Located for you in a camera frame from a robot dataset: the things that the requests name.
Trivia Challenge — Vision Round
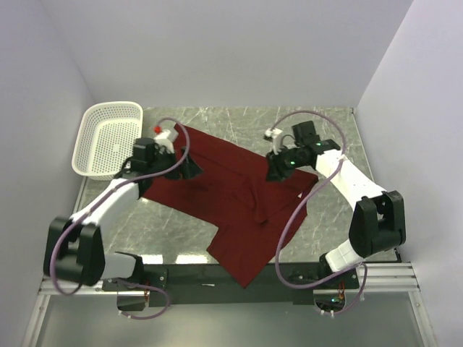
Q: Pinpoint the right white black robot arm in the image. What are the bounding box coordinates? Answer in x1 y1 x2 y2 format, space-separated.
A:
264 121 406 278

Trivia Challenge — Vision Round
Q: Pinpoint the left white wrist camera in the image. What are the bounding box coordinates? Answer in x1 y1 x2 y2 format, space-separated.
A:
153 126 178 146

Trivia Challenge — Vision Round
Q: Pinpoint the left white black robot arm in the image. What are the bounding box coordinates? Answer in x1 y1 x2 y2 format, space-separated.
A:
43 137 203 286

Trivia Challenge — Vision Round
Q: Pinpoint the white perforated plastic basket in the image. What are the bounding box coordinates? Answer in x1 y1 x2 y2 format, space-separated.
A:
72 101 143 181

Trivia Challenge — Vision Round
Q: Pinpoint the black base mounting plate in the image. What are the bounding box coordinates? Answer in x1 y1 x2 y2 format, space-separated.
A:
102 262 360 304

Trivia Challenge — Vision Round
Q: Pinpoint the dark red t-shirt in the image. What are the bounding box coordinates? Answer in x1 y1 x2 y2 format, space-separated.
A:
144 128 318 288

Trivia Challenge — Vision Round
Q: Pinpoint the aluminium extrusion rail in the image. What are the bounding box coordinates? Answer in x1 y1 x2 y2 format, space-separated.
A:
364 262 420 293

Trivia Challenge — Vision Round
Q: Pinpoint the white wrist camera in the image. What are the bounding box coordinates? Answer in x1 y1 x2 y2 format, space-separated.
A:
263 128 283 155
153 126 178 146

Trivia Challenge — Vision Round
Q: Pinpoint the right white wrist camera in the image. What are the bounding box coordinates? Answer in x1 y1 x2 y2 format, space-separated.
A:
263 128 283 155

